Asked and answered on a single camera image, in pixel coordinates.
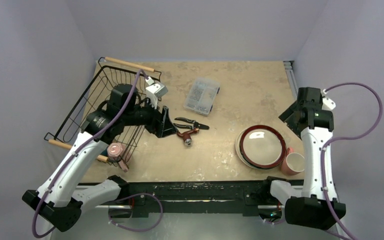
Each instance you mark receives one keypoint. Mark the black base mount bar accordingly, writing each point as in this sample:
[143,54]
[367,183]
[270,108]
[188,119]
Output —
[250,198]

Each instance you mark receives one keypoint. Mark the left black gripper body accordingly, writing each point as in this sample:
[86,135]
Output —
[152,124]

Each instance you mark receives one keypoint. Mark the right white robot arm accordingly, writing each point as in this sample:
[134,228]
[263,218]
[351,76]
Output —
[316,206]

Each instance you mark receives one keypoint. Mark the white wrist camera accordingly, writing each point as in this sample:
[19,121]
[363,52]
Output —
[155,91]
[327,103]

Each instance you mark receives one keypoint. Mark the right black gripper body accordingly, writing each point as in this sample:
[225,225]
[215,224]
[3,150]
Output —
[291,117]

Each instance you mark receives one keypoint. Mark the clear plastic screw box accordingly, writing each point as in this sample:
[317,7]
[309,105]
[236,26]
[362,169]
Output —
[201,96]

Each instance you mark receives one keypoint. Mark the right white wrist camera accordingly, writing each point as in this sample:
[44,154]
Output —
[327,103]

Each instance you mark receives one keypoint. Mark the green rimmed plate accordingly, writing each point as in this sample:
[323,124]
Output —
[243,157]

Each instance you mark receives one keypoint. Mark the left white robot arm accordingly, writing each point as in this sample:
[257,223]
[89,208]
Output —
[56,200]

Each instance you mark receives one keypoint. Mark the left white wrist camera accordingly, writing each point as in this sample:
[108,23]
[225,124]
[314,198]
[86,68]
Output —
[155,91]

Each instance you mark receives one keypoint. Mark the black handled pliers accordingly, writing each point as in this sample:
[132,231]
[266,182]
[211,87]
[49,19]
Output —
[190,124]

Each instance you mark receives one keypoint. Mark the pink faceted ceramic cup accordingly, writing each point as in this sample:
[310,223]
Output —
[114,152]

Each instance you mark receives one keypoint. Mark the red brown faucet tap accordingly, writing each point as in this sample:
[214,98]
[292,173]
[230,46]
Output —
[186,136]

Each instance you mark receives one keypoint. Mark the black wire dish rack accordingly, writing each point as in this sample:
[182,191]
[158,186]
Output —
[89,99]

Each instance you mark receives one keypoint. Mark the pink ceramic mug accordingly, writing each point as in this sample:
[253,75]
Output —
[293,163]

